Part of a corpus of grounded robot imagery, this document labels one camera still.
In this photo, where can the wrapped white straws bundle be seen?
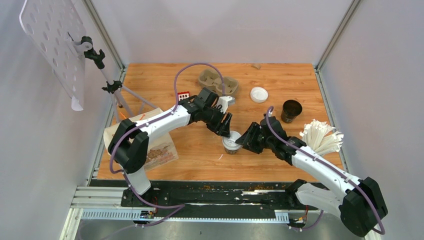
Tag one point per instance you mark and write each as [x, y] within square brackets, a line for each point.
[321, 137]

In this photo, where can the white paper bakery bag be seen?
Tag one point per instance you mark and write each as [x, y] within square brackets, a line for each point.
[160, 151]

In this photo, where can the stack of white lids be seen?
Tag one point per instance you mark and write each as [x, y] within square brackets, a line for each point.
[259, 94]

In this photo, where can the tripod stand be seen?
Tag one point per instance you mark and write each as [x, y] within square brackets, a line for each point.
[84, 49]

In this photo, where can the dark plastic cup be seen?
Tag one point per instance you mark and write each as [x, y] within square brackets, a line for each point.
[290, 110]
[231, 151]

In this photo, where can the perforated white panel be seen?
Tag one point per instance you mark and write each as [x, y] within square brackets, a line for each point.
[56, 29]

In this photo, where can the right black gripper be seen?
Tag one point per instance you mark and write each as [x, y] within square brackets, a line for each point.
[247, 140]

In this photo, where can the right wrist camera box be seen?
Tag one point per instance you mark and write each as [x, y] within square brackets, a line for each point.
[268, 119]

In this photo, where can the red toy block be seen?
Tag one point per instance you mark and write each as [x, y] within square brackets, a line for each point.
[183, 95]

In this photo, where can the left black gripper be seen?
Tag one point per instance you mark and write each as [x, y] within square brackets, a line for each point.
[222, 129]

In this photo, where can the cardboard cup carrier tray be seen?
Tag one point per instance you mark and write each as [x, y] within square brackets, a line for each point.
[210, 79]

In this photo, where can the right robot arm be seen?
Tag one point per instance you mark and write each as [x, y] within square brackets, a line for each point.
[359, 203]

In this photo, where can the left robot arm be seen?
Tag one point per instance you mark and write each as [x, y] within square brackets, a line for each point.
[129, 146]

